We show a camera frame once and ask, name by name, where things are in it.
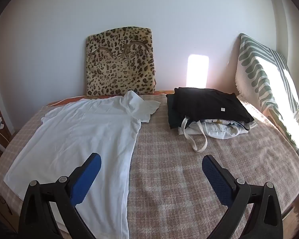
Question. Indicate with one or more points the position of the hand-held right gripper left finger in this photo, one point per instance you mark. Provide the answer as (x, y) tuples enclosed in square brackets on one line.
[(88, 176)]

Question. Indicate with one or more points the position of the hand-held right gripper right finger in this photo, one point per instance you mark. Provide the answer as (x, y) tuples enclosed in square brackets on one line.
[(214, 176)]

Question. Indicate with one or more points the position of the white t-shirt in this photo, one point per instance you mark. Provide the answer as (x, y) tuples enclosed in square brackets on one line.
[(89, 134)]

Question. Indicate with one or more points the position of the printed white garment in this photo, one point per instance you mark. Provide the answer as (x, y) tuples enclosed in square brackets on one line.
[(224, 129)]

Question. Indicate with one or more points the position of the beige plaid blanket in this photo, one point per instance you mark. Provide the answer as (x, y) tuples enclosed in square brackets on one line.
[(164, 166)]

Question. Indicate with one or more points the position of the white cloth tote bag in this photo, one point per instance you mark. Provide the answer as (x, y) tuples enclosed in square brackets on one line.
[(189, 130)]

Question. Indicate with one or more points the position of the dark green folded garment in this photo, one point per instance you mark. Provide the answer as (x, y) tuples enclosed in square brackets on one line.
[(174, 119)]

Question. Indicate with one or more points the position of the black folded garment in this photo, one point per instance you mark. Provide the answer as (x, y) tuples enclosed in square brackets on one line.
[(209, 104)]

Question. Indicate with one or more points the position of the orange floral bed sheet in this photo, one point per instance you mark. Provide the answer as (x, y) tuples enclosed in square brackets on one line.
[(67, 101)]

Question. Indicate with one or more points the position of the green striped white pillow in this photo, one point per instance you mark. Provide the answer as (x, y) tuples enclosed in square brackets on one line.
[(254, 79)]

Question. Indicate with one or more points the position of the leopard print cushion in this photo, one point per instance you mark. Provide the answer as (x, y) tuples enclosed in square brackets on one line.
[(119, 64)]

